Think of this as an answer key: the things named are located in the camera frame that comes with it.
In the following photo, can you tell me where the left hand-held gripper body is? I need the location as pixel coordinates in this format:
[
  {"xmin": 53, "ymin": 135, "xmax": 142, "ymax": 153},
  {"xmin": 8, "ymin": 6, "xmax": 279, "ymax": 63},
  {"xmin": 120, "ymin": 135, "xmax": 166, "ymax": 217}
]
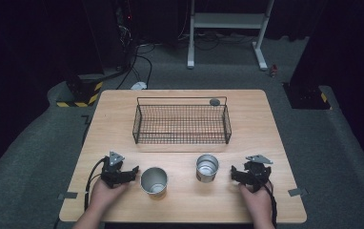
[{"xmin": 100, "ymin": 151, "xmax": 131, "ymax": 189}]

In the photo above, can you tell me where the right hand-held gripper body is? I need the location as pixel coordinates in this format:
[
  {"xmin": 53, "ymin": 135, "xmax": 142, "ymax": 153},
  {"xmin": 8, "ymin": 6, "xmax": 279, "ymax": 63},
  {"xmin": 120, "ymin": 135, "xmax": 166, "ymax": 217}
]
[{"xmin": 242, "ymin": 154, "xmax": 273, "ymax": 193}]

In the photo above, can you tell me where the orange metal can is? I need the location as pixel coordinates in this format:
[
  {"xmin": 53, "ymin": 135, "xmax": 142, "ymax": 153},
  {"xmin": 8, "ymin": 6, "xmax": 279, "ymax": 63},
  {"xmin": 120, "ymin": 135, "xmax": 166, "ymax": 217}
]
[{"xmin": 139, "ymin": 166, "xmax": 169, "ymax": 197}]

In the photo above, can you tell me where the silver metal can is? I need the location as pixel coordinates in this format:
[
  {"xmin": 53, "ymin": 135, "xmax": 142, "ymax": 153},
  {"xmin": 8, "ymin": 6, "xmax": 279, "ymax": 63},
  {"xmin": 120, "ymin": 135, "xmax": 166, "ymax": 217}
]
[{"xmin": 195, "ymin": 154, "xmax": 220, "ymax": 184}]

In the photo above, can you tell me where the black wire basket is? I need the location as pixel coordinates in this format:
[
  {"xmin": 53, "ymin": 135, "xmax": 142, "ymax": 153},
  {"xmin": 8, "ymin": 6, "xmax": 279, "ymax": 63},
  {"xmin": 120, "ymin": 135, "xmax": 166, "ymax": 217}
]
[{"xmin": 131, "ymin": 95, "xmax": 233, "ymax": 145}]

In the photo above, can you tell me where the person's left hand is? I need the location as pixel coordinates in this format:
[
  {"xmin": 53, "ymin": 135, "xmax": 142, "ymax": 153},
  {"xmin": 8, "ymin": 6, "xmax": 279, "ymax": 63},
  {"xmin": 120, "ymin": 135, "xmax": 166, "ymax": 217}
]
[{"xmin": 89, "ymin": 177, "xmax": 131, "ymax": 213}]

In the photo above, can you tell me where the person's right hand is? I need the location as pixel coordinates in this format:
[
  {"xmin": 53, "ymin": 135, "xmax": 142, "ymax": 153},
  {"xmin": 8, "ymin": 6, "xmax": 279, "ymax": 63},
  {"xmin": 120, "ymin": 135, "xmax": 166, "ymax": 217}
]
[{"xmin": 237, "ymin": 182, "xmax": 275, "ymax": 221}]

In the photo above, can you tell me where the grey tape piece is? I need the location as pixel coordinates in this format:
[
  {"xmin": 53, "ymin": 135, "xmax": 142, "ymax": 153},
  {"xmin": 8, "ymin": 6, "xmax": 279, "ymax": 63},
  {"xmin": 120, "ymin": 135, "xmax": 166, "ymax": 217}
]
[
  {"xmin": 57, "ymin": 191, "xmax": 79, "ymax": 200},
  {"xmin": 287, "ymin": 187, "xmax": 309, "ymax": 198}
]

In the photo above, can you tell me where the black yellow striped base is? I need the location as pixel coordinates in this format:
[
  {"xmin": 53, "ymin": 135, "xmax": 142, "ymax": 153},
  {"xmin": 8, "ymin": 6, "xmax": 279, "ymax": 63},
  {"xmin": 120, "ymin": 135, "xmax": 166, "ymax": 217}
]
[
  {"xmin": 55, "ymin": 74, "xmax": 105, "ymax": 109},
  {"xmin": 282, "ymin": 81, "xmax": 334, "ymax": 111}
]

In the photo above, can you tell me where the white power adapter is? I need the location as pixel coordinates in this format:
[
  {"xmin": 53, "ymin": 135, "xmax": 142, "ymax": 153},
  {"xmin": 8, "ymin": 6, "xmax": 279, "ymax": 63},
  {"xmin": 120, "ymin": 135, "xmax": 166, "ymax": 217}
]
[{"xmin": 130, "ymin": 81, "xmax": 149, "ymax": 91}]

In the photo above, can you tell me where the black equipment rack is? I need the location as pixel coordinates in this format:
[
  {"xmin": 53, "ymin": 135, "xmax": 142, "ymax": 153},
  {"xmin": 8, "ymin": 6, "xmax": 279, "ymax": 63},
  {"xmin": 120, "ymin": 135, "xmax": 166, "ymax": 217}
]
[{"xmin": 111, "ymin": 0, "xmax": 140, "ymax": 72}]

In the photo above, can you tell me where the white metal stand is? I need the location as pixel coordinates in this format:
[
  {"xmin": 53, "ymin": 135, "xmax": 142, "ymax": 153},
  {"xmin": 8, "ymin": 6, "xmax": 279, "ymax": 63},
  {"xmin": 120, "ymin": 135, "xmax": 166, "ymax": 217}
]
[{"xmin": 186, "ymin": 0, "xmax": 275, "ymax": 72}]

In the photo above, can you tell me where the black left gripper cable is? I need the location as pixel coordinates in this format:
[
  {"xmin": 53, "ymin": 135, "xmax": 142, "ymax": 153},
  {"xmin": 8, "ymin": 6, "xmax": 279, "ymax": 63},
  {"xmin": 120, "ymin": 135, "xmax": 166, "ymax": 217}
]
[{"xmin": 83, "ymin": 156, "xmax": 108, "ymax": 212}]

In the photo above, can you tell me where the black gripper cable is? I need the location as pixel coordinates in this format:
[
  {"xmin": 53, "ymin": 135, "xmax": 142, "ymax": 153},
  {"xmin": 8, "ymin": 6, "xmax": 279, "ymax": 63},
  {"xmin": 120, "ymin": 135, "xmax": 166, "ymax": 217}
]
[
  {"xmin": 258, "ymin": 176, "xmax": 278, "ymax": 229},
  {"xmin": 83, "ymin": 156, "xmax": 108, "ymax": 212}
]

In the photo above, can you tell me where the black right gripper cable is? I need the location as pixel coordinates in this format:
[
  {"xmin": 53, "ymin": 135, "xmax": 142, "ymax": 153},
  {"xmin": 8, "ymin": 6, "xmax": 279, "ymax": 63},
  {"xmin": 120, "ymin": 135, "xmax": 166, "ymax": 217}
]
[{"xmin": 258, "ymin": 176, "xmax": 278, "ymax": 229}]

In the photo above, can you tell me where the black floor cable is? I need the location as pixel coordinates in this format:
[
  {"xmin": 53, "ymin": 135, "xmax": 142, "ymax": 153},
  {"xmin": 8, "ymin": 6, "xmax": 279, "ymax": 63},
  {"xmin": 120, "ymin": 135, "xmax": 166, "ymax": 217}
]
[{"xmin": 115, "ymin": 42, "xmax": 156, "ymax": 91}]

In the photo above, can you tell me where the bundle of dark cables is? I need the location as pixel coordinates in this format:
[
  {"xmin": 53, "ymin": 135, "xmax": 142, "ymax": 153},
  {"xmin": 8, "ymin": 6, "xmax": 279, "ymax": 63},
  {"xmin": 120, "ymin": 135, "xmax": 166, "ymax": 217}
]
[{"xmin": 175, "ymin": 30, "xmax": 258, "ymax": 52}]

